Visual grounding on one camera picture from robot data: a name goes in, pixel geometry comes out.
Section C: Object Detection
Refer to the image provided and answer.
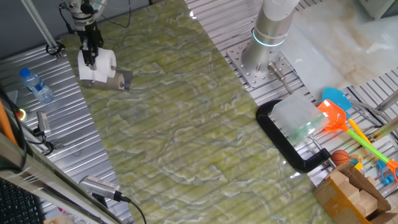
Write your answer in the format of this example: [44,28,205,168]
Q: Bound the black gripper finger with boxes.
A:
[81,48,91,67]
[88,46,100,71]

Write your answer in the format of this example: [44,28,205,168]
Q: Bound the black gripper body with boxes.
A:
[76,23,104,52]

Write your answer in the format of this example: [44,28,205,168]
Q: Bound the white toilet paper roll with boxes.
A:
[76,48,118,84]

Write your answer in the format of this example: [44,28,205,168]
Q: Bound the grey metal plate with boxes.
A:
[82,67,134,92]

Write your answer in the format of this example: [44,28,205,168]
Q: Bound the grey metal pole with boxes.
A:
[21,0,65,60]

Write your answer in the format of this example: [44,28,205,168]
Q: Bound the clear water bottle blue cap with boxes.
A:
[19,67,55,105]

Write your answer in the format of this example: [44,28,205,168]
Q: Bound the black metal clamp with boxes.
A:
[36,111,52,136]

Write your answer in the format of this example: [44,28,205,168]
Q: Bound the red emergency stop button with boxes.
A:
[15,108,28,122]

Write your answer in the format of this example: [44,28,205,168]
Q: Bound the orange stick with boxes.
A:
[0,99,18,147]

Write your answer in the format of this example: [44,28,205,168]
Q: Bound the green marble pattern mat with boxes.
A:
[60,0,336,224]

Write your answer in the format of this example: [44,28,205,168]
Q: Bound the black keyboard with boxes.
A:
[0,179,46,224]

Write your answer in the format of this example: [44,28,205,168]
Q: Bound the black C-clamp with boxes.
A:
[255,99,338,174]

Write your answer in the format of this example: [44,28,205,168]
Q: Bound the translucent plastic box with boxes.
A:
[271,93,330,146]

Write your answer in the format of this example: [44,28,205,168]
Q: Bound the white marble pattern sheet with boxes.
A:
[278,0,398,102]

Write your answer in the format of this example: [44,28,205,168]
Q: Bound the small toy basketball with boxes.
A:
[331,149,351,167]

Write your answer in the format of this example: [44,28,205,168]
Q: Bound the brown cardboard box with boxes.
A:
[313,163,398,224]

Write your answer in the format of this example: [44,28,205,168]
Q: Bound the small yellow blue toy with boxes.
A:
[349,154,364,172]

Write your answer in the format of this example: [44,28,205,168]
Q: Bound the plain wooden block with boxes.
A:
[357,189,379,218]
[337,180,361,203]

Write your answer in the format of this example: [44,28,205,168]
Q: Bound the grey microwave oven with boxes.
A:
[360,0,398,20]

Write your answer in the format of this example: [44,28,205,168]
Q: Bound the bare metal rod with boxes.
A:
[371,116,398,141]
[374,90,398,113]

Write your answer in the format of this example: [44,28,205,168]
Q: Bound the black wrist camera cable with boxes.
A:
[101,0,132,29]

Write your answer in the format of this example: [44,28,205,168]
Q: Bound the aluminium frame rail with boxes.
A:
[0,133,125,224]

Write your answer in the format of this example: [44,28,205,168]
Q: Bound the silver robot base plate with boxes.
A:
[226,40,299,89]

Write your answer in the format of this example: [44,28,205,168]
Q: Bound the silver cable connector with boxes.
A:
[267,62,295,95]

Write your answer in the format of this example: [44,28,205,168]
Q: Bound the blue toy shovel yellow handle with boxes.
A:
[322,86,396,186]

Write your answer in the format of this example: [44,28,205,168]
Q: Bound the orange toy shovel green handle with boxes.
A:
[317,98,398,183]

